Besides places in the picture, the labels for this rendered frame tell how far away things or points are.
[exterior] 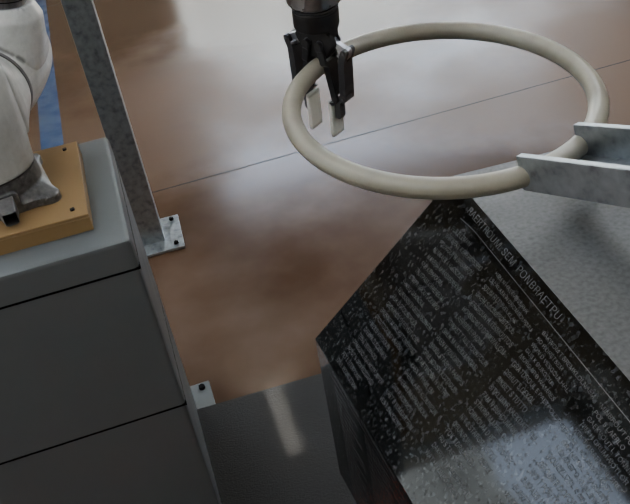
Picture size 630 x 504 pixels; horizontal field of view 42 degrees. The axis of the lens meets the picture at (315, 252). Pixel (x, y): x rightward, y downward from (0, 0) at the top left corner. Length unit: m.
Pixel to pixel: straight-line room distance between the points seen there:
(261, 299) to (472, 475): 1.49
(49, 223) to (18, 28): 0.35
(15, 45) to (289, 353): 1.13
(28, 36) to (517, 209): 0.89
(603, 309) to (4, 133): 0.95
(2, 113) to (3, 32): 0.18
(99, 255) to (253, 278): 1.19
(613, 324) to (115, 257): 0.79
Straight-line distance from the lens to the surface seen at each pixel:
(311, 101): 1.44
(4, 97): 1.42
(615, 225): 1.15
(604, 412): 0.94
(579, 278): 1.06
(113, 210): 1.46
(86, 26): 2.43
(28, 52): 1.55
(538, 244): 1.11
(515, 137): 3.08
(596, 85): 1.30
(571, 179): 1.05
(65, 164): 1.58
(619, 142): 1.14
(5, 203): 1.44
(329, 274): 2.47
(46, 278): 1.40
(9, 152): 1.44
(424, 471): 1.09
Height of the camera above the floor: 1.54
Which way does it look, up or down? 37 degrees down
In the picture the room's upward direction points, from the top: 10 degrees counter-clockwise
